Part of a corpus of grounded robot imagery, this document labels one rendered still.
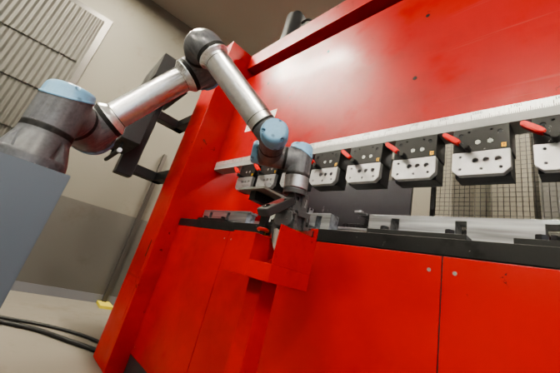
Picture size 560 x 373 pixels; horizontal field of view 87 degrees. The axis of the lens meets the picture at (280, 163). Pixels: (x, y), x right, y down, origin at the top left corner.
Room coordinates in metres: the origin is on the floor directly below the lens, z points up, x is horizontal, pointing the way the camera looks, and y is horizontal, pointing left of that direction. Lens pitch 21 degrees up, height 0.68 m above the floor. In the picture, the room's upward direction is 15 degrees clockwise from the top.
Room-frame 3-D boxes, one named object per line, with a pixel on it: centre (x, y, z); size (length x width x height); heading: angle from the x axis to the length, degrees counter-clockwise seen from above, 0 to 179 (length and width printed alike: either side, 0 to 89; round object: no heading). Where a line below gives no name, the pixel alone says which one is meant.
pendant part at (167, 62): (2.07, 1.05, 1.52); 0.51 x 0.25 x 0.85; 36
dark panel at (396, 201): (1.90, -0.37, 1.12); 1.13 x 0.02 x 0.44; 39
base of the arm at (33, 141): (0.72, 0.58, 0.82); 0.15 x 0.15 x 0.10
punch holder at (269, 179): (1.57, 0.02, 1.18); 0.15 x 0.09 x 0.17; 39
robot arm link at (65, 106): (0.72, 0.58, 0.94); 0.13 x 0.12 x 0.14; 2
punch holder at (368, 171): (1.11, -0.36, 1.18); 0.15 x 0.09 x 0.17; 39
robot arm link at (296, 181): (0.88, -0.06, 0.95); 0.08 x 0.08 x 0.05
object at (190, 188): (2.27, 0.36, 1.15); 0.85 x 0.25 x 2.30; 129
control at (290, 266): (0.92, -0.04, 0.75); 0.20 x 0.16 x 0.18; 41
